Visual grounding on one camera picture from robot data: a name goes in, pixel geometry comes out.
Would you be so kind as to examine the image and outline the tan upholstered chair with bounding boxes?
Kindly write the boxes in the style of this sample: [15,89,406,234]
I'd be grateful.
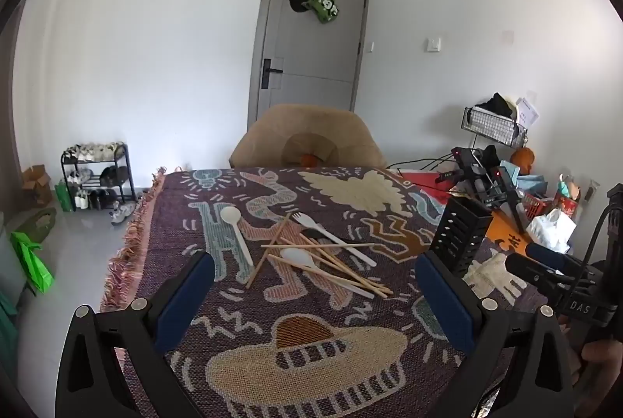
[229,104,387,168]

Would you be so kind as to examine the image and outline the patterned woven table cloth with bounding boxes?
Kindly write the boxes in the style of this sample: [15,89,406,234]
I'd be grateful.
[101,167,463,417]

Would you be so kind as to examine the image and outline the white plastic spoon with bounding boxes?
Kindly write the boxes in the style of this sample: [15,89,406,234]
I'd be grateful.
[220,206,255,267]
[280,248,375,299]

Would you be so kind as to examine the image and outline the red cartoon tin can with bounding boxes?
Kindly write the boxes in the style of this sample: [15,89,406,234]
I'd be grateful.
[554,173,581,219]

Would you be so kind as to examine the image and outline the orange cat mat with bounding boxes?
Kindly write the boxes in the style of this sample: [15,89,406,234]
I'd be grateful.
[482,210,531,257]

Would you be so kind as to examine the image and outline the cardboard box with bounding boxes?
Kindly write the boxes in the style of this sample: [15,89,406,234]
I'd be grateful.
[21,165,52,207]

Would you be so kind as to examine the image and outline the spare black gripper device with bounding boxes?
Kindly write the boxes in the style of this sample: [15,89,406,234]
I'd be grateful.
[435,145,526,233]

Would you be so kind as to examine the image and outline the green panda plush bag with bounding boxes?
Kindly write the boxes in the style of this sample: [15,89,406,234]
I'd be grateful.
[303,0,339,23]

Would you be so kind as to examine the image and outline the white plastic fork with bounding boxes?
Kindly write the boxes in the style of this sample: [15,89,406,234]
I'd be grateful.
[290,210,378,268]

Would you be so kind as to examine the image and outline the black shoe rack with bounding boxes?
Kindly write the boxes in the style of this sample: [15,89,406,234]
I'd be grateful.
[60,141,137,211]

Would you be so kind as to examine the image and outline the black plastic spork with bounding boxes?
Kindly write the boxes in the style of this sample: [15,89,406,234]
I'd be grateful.
[300,228,344,246]

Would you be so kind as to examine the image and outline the black cable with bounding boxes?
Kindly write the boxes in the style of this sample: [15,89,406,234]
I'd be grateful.
[386,151,462,173]

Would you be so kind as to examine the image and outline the orange plush toy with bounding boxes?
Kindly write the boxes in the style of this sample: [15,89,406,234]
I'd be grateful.
[510,147,535,175]

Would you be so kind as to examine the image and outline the wire mesh basket shelf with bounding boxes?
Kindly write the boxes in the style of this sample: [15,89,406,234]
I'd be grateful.
[460,107,527,149]

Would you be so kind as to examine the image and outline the white wall switch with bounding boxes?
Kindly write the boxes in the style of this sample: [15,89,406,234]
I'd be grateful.
[426,37,442,53]

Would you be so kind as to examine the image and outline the light blue box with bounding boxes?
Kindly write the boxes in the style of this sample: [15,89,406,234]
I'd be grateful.
[500,160,521,185]

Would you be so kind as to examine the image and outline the person's right hand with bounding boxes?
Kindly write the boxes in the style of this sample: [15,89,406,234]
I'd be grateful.
[568,340,622,405]

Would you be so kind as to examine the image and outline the black slotted utensil holder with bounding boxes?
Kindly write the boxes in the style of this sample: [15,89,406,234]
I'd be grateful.
[430,196,493,279]

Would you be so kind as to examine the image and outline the red plastic basket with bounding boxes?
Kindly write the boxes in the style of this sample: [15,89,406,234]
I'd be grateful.
[522,192,552,221]

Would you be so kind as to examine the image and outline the grey door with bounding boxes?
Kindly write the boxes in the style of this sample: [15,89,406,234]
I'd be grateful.
[247,0,368,125]

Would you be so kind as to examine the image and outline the green shopping bag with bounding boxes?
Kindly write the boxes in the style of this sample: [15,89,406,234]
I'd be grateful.
[11,231,54,293]

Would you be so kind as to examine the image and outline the black door handle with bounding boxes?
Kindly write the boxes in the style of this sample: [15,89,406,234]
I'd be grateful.
[260,58,283,90]

